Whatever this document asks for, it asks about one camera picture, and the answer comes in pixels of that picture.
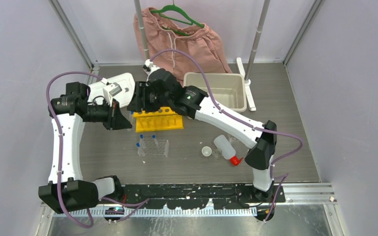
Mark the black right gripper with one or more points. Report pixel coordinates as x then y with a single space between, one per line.
141 90

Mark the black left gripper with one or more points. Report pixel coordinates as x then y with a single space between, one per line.
115 120

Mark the blue-capped small test tube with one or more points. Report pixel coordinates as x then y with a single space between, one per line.
140 150

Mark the white plastic squeeze bottle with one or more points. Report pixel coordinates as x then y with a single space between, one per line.
227 150

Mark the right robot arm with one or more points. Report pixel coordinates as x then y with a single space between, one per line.
258 137

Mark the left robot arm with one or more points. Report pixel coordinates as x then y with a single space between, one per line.
66 187

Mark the yellow plastic test tube rack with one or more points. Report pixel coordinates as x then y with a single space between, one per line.
161 120

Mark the white plastic lid tray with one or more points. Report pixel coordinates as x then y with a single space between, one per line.
119 88

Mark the clear acrylic tube rack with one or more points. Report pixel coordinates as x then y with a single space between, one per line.
152 150

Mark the pink fabric shorts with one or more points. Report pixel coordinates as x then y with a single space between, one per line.
180 50

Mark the beige plastic bin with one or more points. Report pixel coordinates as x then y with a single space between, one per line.
227 88

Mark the small white cup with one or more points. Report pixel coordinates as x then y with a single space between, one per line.
206 151

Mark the small clear glass beaker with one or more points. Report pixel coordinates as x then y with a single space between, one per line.
217 154

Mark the green clothes hanger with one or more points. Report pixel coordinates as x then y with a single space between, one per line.
189 21

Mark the right metal rack pole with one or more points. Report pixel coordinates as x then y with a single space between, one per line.
246 73

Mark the metal rack pole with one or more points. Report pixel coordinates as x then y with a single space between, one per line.
246 73
141 28

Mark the left metal rack pole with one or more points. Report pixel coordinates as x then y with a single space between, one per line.
141 28

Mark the white slotted cable duct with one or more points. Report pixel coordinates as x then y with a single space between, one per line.
105 211

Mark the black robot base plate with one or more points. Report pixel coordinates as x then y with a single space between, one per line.
191 196

